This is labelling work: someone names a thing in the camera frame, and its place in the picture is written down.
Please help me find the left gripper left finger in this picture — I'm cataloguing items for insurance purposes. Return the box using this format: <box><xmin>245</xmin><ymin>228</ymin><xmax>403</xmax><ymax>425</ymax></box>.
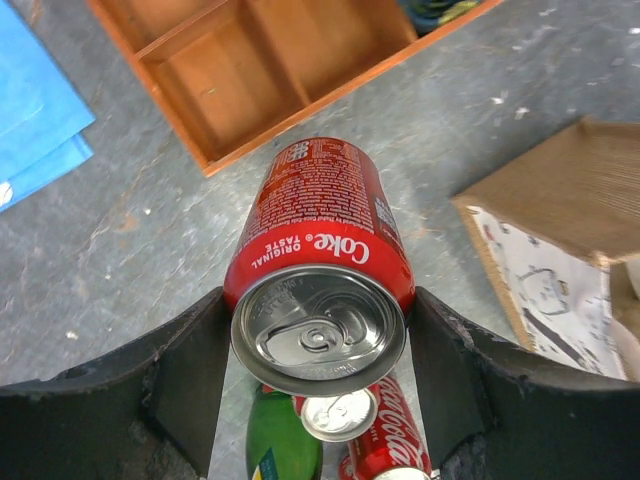
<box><xmin>1</xmin><ymin>288</ymin><xmax>230</xmax><ymax>479</ymax></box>

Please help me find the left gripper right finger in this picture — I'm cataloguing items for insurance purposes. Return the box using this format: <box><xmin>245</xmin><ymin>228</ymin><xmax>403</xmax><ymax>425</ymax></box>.
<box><xmin>409</xmin><ymin>287</ymin><xmax>639</xmax><ymax>479</ymax></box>

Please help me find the red cola can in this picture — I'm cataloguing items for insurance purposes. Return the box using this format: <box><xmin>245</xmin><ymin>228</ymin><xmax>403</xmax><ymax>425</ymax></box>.
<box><xmin>292</xmin><ymin>375</ymin><xmax>432</xmax><ymax>479</ymax></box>
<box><xmin>223</xmin><ymin>137</ymin><xmax>416</xmax><ymax>397</ymax></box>

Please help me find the canvas tote bag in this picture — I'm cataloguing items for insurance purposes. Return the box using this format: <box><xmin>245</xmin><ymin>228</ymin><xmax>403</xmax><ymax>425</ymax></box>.
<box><xmin>453</xmin><ymin>117</ymin><xmax>639</xmax><ymax>381</ymax></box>

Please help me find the green glass bottle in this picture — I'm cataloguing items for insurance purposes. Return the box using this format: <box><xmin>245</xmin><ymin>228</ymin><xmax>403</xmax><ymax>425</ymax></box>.
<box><xmin>245</xmin><ymin>384</ymin><xmax>323</xmax><ymax>480</ymax></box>

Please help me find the blue patterned cloth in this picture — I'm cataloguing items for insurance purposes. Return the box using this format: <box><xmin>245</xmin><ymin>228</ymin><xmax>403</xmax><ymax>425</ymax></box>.
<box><xmin>1</xmin><ymin>1</ymin><xmax>95</xmax><ymax>211</ymax></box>

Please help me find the orange wooden compartment tray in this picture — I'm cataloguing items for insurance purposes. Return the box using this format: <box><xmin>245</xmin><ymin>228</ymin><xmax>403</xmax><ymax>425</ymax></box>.
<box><xmin>90</xmin><ymin>1</ymin><xmax>493</xmax><ymax>176</ymax></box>

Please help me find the rolled dark sock bottom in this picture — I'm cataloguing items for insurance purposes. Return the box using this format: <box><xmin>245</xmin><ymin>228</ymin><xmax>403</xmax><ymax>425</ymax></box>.
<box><xmin>399</xmin><ymin>0</ymin><xmax>481</xmax><ymax>36</ymax></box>

